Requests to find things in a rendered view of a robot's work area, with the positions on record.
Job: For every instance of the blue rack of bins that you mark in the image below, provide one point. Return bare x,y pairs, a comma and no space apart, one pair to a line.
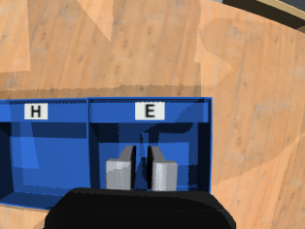
43,143

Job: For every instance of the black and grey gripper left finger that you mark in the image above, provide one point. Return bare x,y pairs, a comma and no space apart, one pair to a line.
118,171

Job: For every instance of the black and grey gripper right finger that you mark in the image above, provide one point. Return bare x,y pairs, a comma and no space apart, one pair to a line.
161,173

